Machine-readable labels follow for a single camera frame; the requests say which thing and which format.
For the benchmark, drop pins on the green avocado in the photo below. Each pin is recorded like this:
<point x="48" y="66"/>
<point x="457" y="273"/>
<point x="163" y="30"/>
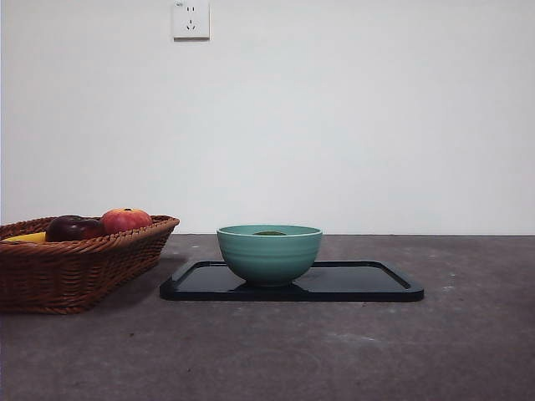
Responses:
<point x="269" y="234"/>

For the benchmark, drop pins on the teal bowl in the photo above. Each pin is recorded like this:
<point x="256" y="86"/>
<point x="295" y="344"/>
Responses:
<point x="267" y="259"/>

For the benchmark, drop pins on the dark rectangular tray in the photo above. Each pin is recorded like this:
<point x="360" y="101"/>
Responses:
<point x="355" y="284"/>

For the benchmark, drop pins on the red yellow apple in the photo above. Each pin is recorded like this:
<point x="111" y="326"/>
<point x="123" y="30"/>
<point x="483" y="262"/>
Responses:
<point x="125" y="221"/>

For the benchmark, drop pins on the dark red apple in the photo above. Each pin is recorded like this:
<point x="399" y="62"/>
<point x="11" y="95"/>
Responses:
<point x="71" y="229"/>

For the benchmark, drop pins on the brown wicker basket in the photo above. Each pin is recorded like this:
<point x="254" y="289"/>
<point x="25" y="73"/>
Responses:
<point x="75" y="275"/>

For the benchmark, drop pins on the yellow banana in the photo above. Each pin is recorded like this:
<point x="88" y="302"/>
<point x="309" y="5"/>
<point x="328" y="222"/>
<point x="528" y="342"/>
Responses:
<point x="29" y="238"/>

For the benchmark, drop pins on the white wall socket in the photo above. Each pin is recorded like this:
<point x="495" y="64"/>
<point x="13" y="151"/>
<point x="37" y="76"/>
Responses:
<point x="191" y="21"/>

